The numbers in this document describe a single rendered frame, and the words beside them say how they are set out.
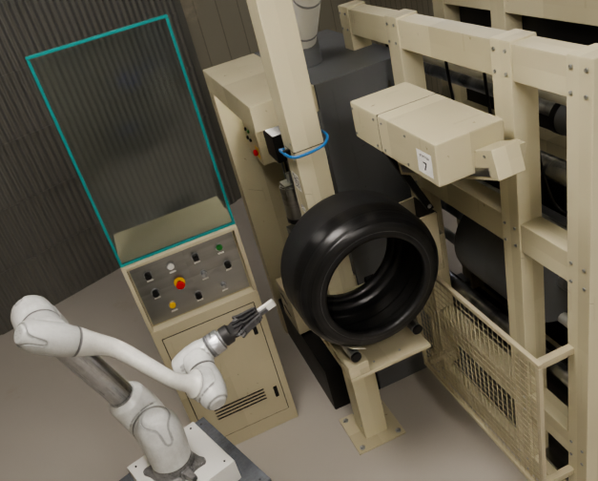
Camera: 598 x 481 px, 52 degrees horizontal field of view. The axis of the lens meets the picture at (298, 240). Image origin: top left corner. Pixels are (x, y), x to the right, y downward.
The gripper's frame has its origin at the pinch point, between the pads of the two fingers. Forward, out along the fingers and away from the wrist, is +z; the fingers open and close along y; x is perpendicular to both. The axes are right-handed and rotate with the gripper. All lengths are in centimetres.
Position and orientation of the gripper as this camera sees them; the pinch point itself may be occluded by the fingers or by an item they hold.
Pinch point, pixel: (266, 306)
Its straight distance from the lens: 231.9
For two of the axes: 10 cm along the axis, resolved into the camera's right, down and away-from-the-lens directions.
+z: 8.2, -5.7, 0.6
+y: -3.5, -4.1, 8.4
